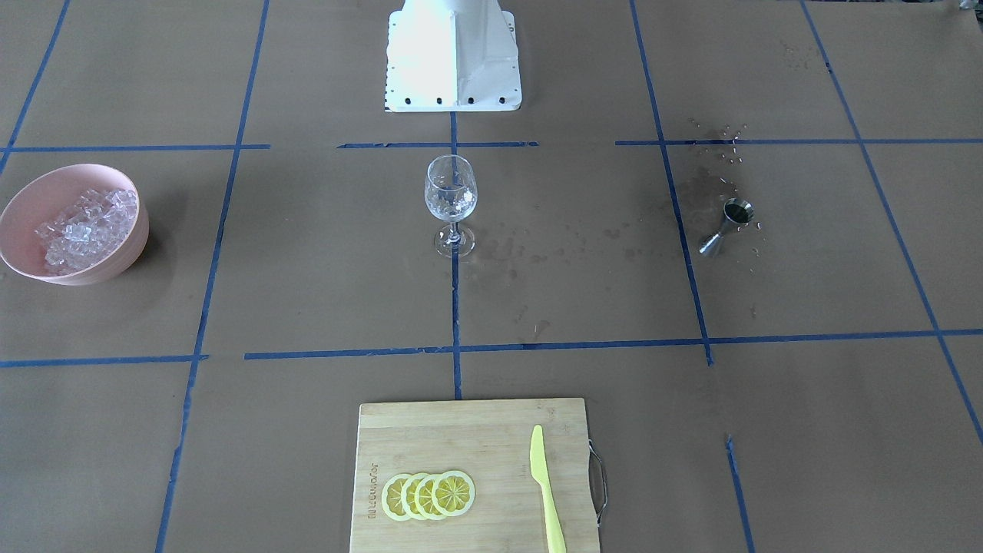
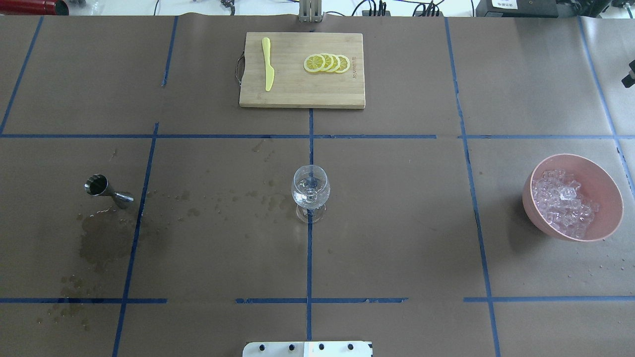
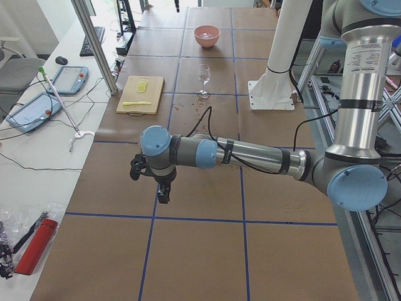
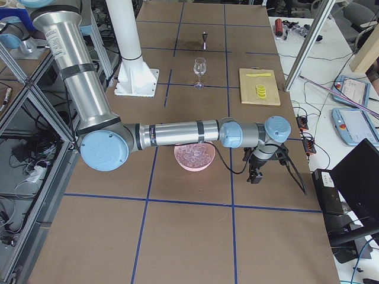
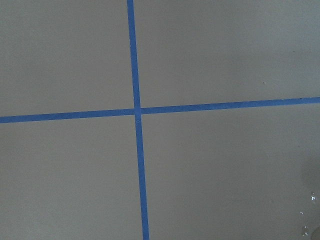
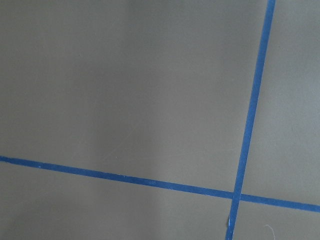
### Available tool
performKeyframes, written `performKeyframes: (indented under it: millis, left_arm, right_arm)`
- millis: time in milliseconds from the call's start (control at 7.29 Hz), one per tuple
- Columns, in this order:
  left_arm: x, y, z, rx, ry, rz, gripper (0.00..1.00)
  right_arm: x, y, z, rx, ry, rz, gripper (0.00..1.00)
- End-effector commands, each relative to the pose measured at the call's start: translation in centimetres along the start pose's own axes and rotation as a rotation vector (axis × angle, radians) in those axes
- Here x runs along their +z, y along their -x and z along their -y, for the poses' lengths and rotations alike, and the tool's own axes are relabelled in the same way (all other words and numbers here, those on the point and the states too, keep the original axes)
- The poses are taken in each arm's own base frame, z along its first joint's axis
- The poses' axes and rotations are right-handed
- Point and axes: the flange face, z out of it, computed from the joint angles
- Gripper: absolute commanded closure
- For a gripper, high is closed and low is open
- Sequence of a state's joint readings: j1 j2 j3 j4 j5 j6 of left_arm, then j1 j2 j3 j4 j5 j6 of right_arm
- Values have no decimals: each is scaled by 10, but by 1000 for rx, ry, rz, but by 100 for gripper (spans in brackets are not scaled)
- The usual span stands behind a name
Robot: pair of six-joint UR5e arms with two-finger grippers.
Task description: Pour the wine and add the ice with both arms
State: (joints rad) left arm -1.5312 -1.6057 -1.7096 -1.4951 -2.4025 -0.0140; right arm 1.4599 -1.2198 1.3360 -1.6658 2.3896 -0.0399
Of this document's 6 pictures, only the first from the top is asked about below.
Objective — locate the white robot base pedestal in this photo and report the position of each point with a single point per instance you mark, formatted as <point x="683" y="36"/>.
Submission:
<point x="452" y="56"/>

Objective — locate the pile of ice cubes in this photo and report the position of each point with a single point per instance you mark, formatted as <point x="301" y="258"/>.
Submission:
<point x="88" y="230"/>

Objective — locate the yellow plastic knife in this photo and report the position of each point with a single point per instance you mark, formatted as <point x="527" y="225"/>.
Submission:
<point x="539" y="472"/>

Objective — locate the pink bowl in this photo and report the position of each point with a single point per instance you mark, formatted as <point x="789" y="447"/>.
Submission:
<point x="42" y="199"/>

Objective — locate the steel cocktail jigger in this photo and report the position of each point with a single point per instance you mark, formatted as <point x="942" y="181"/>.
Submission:
<point x="737" y="213"/>

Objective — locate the bamboo cutting board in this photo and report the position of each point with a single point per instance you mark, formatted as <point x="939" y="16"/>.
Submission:
<point x="489" y="440"/>

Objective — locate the clear wine glass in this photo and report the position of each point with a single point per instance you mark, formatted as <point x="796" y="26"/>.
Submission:
<point x="451" y="195"/>

